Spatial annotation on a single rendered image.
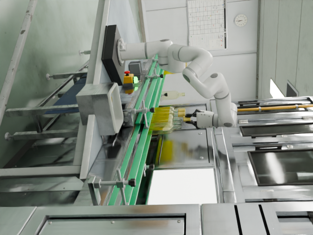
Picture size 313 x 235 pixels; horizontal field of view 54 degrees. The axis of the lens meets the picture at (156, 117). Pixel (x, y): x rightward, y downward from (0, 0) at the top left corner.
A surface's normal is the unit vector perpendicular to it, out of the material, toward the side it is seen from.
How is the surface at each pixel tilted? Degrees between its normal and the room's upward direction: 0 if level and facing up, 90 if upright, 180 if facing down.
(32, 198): 90
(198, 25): 90
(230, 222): 90
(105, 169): 90
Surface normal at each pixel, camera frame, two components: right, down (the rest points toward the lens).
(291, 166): -0.11, -0.90
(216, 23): -0.10, 0.43
